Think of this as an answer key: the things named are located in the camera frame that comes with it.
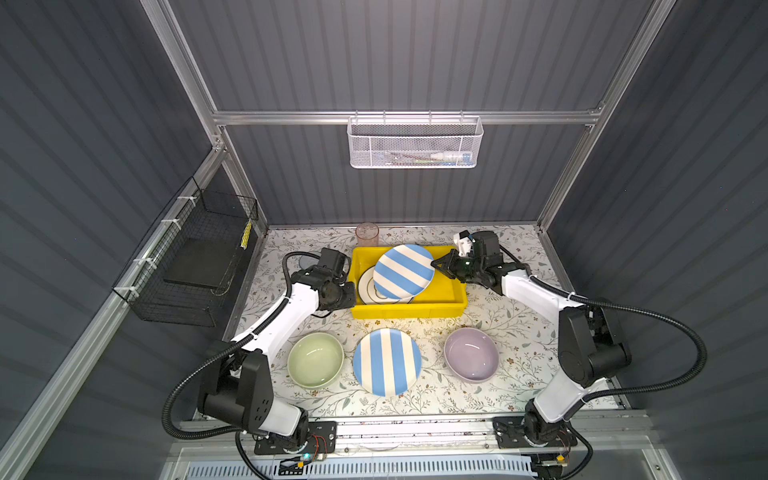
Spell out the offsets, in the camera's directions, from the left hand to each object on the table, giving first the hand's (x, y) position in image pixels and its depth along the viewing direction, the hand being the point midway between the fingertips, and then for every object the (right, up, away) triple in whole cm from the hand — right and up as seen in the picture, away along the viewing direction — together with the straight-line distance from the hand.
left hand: (349, 299), depth 87 cm
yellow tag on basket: (-28, +18, -4) cm, 34 cm away
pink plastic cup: (+4, +20, +21) cm, 30 cm away
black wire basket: (-38, +12, -13) cm, 42 cm away
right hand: (+25, +10, +2) cm, 27 cm away
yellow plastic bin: (+31, -1, +11) cm, 33 cm away
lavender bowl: (+36, -17, +2) cm, 40 cm away
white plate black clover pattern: (+5, 0, +12) cm, 13 cm away
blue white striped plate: (+16, +8, +6) cm, 19 cm away
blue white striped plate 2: (+11, -18, -1) cm, 22 cm away
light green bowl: (-10, -18, -1) cm, 20 cm away
